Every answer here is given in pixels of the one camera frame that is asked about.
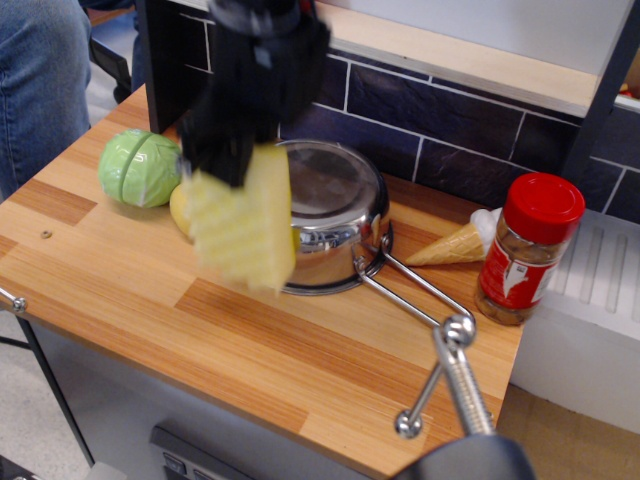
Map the toy ice cream cone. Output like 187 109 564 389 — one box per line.
406 208 502 266

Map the yellow toy potato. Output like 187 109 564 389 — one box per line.
169 185 190 236

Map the yellow wavy sponge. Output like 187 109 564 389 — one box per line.
183 144 296 295

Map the red-lidded spice jar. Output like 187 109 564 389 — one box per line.
475 173 586 326

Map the small metal knob rod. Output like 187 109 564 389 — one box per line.
0 288 28 313

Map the grey oven control panel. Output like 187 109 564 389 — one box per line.
148 424 256 480

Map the green toy cabbage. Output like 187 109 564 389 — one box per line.
98 129 181 208

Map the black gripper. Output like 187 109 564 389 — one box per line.
178 1 331 187

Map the light wooden shelf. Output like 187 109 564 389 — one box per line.
317 1 638 117

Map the upside-down steel pot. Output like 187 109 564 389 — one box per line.
280 140 474 327

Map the person's blue jeans leg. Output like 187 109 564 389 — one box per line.
1 1 90 198

